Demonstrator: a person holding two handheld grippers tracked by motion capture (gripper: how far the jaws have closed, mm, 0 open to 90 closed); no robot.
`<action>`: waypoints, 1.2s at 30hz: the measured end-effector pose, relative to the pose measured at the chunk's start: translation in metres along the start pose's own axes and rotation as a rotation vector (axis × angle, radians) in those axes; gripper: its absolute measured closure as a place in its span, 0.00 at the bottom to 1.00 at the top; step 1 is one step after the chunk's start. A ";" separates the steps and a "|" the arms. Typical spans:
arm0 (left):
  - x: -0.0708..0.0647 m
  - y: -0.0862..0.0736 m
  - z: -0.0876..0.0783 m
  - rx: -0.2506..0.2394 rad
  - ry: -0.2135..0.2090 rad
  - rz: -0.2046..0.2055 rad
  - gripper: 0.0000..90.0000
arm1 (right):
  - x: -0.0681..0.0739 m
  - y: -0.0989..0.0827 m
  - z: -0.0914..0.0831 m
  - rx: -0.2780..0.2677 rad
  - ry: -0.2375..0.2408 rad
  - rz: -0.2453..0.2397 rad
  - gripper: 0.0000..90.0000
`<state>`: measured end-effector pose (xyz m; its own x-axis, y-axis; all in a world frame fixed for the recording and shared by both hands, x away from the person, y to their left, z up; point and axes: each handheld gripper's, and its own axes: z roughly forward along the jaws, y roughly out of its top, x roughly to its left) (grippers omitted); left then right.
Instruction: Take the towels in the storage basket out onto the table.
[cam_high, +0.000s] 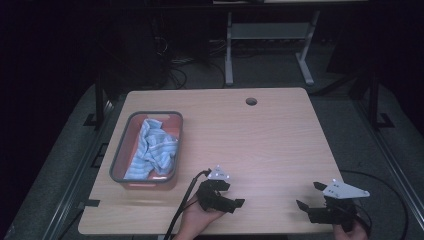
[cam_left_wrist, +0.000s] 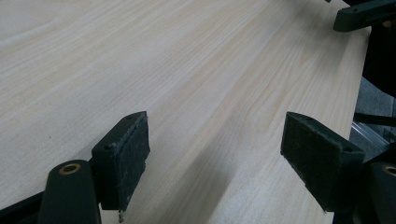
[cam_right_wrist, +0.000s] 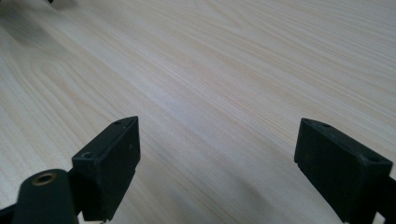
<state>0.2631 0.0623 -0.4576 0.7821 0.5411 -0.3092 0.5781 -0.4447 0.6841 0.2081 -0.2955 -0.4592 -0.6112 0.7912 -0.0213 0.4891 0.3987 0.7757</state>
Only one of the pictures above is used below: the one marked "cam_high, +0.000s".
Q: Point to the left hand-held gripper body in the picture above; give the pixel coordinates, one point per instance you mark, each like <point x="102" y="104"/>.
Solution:
<point x="208" y="196"/>

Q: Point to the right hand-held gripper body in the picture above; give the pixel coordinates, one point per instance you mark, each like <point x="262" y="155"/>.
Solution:
<point x="336" y="210"/>

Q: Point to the person's right hand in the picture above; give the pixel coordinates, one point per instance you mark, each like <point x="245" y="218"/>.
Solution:
<point x="350" y="233"/>

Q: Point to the person's left hand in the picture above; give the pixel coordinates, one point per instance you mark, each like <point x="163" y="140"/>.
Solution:
<point x="195" y="220"/>

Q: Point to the blue striped cloth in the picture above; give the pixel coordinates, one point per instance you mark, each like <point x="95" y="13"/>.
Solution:
<point x="153" y="150"/>

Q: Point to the red plastic bin grey rim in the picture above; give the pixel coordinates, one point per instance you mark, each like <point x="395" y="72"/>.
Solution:
<point x="133" y="143"/>

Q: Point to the black tape strip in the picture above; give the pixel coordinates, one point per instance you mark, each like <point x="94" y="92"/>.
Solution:
<point x="90" y="203"/>

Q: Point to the aluminium frame rail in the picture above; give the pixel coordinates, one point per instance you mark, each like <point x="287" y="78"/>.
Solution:
<point x="390" y="156"/>
<point x="83" y="166"/>

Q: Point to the black metal post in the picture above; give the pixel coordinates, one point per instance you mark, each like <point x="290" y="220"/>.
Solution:
<point x="99" y="100"/>
<point x="375" y="100"/>

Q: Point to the grey metal table frame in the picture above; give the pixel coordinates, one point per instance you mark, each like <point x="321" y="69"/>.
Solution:
<point x="266" y="31"/>

